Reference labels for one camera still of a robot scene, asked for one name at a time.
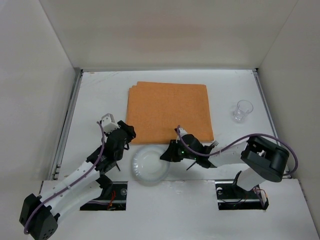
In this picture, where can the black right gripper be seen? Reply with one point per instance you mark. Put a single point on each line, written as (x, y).
(171, 150)

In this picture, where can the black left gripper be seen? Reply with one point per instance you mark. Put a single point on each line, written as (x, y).
(126, 128)

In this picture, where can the white round plate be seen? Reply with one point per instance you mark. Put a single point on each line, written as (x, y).
(147, 165)

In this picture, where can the black fork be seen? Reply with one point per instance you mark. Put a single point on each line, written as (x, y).
(210, 147)

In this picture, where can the orange cloth placemat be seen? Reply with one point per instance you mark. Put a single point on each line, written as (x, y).
(155, 109)

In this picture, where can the clear plastic cup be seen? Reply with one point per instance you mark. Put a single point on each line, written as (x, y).
(242, 110)

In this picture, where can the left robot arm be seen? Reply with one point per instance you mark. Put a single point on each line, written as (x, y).
(41, 215)

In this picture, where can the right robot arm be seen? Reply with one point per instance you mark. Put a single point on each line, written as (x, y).
(266, 160)

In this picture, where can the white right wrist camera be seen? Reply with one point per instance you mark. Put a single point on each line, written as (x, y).
(180, 131)

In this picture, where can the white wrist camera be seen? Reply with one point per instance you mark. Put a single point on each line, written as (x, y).
(180, 131)
(108, 123)

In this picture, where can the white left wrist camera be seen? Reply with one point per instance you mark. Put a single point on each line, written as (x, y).
(108, 123)

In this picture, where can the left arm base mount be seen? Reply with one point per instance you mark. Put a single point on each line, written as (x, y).
(112, 198)

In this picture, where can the left aluminium frame rail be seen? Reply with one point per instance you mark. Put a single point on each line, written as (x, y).
(56, 162)

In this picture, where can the aluminium frame rail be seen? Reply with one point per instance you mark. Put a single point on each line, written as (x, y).
(56, 162)
(265, 104)

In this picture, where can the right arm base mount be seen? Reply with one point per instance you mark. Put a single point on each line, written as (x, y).
(232, 197)

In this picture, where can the right aluminium frame rail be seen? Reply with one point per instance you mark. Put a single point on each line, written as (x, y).
(265, 104)

